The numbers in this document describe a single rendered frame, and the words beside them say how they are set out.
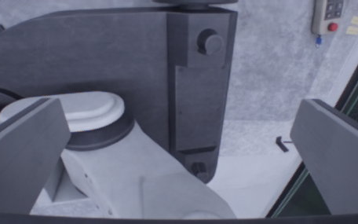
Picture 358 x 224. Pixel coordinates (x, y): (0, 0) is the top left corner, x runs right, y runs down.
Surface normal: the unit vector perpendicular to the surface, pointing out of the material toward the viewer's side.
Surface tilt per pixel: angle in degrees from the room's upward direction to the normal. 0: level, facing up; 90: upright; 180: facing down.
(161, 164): 90
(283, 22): 0
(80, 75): 0
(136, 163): 90
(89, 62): 0
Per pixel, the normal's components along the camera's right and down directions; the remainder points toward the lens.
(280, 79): 0.20, 0.51
